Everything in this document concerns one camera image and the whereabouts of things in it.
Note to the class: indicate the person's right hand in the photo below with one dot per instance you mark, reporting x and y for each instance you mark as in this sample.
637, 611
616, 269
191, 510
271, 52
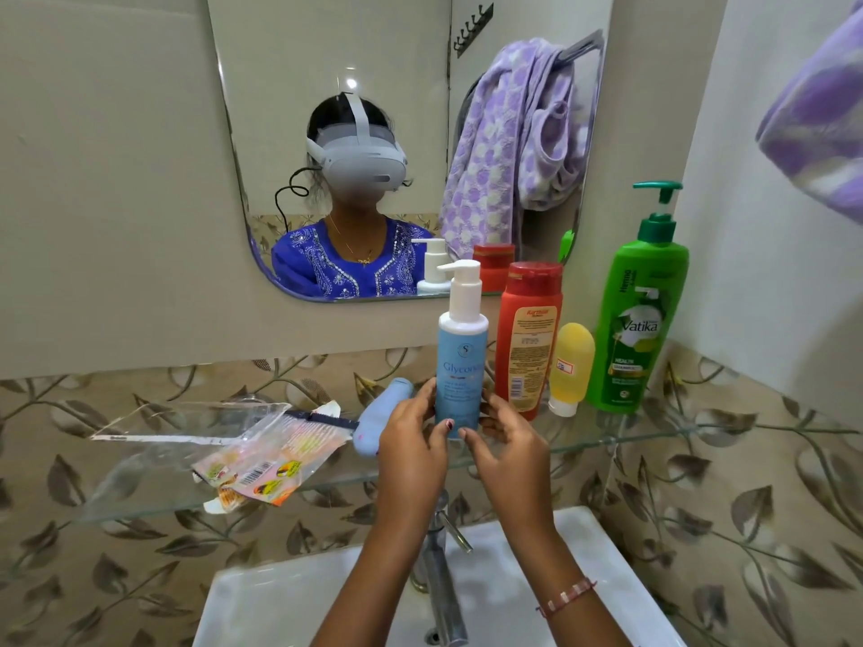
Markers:
516, 475

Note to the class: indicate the person's left hand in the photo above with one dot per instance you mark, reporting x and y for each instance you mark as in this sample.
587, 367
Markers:
408, 458

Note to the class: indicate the person's right thumb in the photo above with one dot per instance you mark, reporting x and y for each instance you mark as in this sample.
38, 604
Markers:
470, 441

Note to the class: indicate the person's left thumb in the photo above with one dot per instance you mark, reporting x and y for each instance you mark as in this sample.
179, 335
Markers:
445, 431

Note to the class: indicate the light blue pump bottle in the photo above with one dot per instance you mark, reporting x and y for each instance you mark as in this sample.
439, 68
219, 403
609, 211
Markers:
462, 357

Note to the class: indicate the person's right forearm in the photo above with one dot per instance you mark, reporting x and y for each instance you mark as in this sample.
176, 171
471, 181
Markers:
563, 589

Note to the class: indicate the person's left forearm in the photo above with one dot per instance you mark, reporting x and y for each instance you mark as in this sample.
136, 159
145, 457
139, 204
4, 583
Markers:
364, 586

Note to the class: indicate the light blue handheld device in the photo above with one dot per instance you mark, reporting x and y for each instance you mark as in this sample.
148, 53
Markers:
377, 417

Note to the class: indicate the glass shelf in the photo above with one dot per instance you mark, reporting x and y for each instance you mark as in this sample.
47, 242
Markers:
337, 475

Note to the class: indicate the red shampoo bottle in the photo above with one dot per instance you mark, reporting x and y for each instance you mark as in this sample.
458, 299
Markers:
528, 336

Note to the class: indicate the dark blue comb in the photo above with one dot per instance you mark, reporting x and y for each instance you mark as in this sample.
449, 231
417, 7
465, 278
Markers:
323, 419

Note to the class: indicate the small yellow bottle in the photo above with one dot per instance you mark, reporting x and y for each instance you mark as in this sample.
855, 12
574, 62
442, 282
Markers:
572, 363

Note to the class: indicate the chrome faucet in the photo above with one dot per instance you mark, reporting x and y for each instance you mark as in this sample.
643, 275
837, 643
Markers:
441, 586

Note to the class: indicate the green pump bottle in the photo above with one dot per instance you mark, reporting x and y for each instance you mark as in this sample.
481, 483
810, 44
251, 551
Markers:
634, 316

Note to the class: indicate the white sink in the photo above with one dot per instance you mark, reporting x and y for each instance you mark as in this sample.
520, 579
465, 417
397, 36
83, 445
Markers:
270, 606

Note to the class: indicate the clear plastic packaging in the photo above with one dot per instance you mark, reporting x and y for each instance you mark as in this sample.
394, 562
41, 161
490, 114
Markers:
168, 431

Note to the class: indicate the purple and white towel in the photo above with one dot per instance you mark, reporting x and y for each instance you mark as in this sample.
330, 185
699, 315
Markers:
819, 121

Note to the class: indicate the wall mirror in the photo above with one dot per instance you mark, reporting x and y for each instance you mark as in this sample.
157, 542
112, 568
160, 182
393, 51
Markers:
404, 74

